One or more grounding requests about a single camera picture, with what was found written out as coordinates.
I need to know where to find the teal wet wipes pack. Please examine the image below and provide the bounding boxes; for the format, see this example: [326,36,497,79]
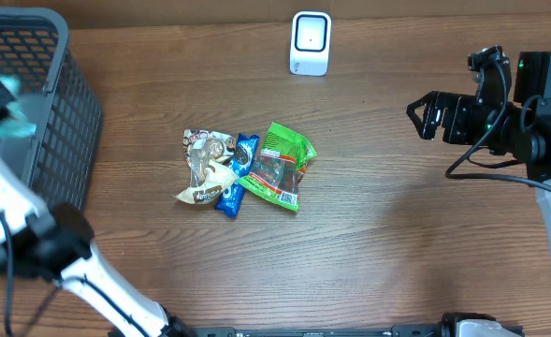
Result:
[0,75,36,139]

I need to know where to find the green snack bag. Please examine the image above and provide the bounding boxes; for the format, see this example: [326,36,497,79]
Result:
[239,123,317,212]

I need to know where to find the blue Oreo cookie pack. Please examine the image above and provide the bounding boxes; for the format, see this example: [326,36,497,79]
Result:
[214,134,260,218]

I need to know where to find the brown white pastry wrapper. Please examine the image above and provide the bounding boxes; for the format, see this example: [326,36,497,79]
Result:
[176,129,238,204]

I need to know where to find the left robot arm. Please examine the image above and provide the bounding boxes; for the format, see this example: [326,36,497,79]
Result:
[0,79,192,337]

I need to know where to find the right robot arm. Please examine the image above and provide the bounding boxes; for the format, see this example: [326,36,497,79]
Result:
[406,45,551,254]

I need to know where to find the white barcode scanner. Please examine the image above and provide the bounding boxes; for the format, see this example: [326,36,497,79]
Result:
[289,10,332,77]

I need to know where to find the grey plastic mesh basket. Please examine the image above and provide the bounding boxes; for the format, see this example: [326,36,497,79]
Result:
[0,7,103,209]

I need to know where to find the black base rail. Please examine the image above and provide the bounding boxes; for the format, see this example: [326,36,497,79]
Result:
[188,322,453,337]

